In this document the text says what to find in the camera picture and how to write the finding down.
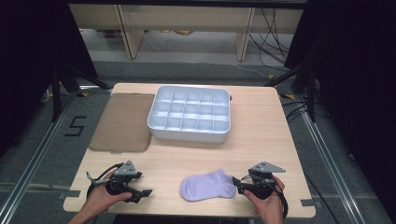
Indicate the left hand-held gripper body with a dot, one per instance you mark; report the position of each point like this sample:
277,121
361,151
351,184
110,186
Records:
124,169

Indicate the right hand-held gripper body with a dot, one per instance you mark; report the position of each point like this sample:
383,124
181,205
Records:
263,180

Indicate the lilac ankle sock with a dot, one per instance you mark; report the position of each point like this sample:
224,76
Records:
207,186

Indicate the white compartment organizer box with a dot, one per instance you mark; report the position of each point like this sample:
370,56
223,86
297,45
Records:
190,113

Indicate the person's right hand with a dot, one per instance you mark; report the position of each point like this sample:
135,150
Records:
270,208

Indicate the person's left hand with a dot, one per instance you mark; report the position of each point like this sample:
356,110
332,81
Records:
98,199

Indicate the grey tape strip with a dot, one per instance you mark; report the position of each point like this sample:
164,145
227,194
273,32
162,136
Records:
70,194
308,202

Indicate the yellow tape piece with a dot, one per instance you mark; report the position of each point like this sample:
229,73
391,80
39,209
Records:
288,96
271,76
84,94

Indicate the black metal stand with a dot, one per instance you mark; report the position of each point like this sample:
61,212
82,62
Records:
56,93
310,93

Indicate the dark curtain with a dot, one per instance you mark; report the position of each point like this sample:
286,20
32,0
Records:
28,62
355,87

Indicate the light wooden bench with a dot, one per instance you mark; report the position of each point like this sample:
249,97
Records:
186,17

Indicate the aluminium floor rail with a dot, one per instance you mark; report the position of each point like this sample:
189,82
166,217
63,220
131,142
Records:
34,158
333,168

